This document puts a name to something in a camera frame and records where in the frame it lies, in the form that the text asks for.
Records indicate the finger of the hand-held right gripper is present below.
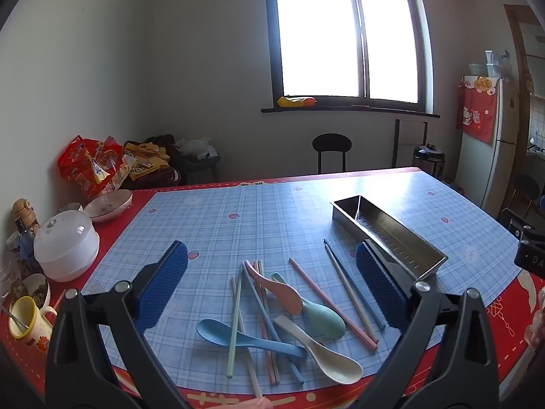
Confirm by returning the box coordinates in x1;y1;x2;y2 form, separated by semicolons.
509;216;538;240

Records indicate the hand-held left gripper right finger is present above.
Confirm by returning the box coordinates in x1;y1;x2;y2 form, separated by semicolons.
355;239;499;409

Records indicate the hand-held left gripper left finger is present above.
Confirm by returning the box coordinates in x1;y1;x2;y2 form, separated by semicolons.
45;240;190;409

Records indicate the blue chopstick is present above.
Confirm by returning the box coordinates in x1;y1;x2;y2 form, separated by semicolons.
242;261;306;384
323;239;387;331

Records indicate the beige chopstick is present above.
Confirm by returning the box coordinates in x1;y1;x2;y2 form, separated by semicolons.
324;244;379;345
231;276;264;399

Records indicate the green plastic spoon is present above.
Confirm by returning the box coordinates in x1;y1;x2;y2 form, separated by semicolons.
271;272;346;340

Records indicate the blue plastic spoon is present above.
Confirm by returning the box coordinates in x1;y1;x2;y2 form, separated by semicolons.
197;319;308;359

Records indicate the metal utensil tray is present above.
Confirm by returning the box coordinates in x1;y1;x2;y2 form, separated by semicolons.
331;195;449;282

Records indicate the cream plastic spoon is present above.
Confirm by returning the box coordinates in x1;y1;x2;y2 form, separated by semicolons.
273;314;364;385

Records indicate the pink plastic spoon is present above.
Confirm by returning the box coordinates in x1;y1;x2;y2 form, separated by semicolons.
243;261;304;316

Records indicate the person's right hand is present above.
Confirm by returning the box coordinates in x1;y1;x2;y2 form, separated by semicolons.
526;285;545;350

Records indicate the white refrigerator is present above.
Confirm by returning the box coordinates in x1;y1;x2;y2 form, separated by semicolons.
455;76;531;218

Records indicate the red tablecloth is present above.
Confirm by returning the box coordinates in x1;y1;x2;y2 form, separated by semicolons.
0;166;545;409

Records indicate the large white bowl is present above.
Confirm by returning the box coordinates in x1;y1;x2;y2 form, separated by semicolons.
84;189;134;223

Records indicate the pile of yellow clothes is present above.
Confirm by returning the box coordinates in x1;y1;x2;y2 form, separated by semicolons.
123;134;182;190

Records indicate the blue plaid table mat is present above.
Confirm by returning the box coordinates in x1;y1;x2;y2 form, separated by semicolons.
81;169;522;395

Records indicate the red printed cloth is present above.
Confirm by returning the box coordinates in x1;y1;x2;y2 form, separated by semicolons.
457;76;499;145

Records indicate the dark storage box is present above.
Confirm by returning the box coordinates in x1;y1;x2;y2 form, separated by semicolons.
170;149;221;186

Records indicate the bowl with food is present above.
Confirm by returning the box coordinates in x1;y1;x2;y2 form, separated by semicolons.
11;273;51;309

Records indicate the yellow garment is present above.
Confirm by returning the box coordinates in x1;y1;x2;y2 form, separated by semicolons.
123;140;171;180

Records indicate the yellow mug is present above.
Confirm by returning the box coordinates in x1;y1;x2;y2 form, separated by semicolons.
9;295;58;354

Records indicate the bag of red snack packets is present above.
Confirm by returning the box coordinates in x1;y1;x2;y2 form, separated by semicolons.
57;135;137;199

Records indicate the white plastic bag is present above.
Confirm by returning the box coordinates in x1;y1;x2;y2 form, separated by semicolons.
175;137;218;158

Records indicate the metal spoon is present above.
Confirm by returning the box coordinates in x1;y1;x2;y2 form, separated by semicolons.
0;304;31;332

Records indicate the black round chair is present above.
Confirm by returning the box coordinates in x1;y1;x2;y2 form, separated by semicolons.
312;133;352;175

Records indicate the tall clear plastic container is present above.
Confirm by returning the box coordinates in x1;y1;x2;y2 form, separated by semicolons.
484;50;502;78

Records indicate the yellow and red toy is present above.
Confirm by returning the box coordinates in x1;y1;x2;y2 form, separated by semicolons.
278;96;317;108

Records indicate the dark framed window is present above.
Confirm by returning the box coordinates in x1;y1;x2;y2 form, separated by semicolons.
263;0;441;118

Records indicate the dark folded frame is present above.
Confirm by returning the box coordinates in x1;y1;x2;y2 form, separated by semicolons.
394;119;427;158

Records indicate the wooden door frame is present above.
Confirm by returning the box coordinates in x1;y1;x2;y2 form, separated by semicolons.
503;4;545;99

